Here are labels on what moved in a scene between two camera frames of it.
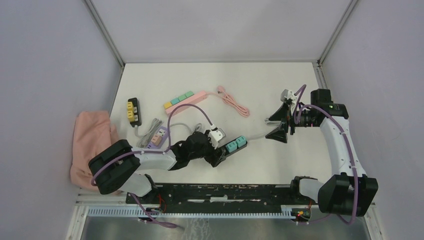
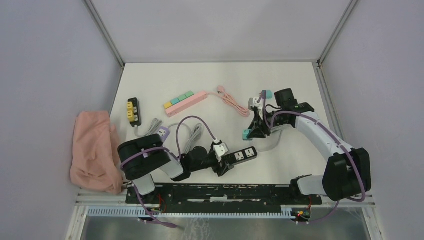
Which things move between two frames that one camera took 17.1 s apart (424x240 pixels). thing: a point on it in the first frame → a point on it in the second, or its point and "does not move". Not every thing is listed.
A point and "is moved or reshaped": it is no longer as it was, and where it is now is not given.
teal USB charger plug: (232, 146) → (245, 133)
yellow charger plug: (130, 106) does not move
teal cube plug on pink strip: (175, 101) does not move
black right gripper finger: (279, 133) → (258, 130)
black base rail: (223, 198) does not move
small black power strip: (137, 121) does not move
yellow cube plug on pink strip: (167, 105) does not move
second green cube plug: (189, 94) does not move
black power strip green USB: (225, 152) is moved or reshaped
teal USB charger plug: (241, 141) → (269, 94)
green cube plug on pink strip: (182, 97) does not move
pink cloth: (93, 133) does not move
